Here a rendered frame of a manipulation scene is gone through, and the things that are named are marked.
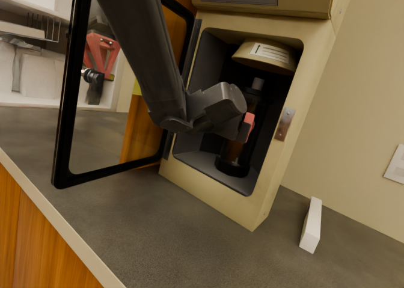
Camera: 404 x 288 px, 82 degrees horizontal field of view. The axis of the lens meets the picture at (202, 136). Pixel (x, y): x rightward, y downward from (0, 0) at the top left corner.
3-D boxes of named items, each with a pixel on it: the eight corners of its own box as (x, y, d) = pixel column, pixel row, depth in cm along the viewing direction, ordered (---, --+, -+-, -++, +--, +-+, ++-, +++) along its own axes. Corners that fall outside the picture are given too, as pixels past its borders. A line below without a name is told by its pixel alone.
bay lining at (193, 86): (214, 147, 87) (243, 51, 79) (280, 177, 74) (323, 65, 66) (171, 154, 67) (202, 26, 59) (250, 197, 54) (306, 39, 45)
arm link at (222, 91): (155, 84, 43) (155, 125, 39) (202, 50, 36) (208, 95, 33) (198, 108, 51) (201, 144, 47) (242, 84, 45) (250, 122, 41)
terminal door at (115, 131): (160, 160, 67) (196, 15, 58) (52, 192, 40) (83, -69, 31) (159, 159, 68) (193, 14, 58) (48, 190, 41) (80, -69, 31)
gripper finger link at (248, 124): (240, 107, 60) (222, 105, 52) (266, 115, 56) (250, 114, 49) (232, 131, 62) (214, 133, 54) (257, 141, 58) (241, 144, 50)
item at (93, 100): (100, 106, 41) (106, 73, 39) (89, 105, 39) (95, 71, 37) (93, 103, 41) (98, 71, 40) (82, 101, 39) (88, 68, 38)
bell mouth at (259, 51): (247, 67, 72) (252, 49, 71) (304, 79, 63) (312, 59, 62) (219, 53, 58) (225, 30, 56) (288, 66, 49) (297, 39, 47)
